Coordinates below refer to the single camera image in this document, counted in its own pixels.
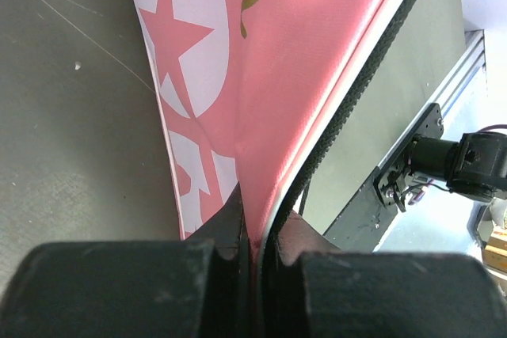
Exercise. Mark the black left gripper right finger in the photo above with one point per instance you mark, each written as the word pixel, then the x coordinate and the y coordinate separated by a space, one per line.
pixel 312 289

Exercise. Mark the pink racket bag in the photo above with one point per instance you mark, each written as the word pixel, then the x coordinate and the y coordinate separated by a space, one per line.
pixel 246 87

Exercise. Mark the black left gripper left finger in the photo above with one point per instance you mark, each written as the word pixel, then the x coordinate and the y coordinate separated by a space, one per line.
pixel 198 287

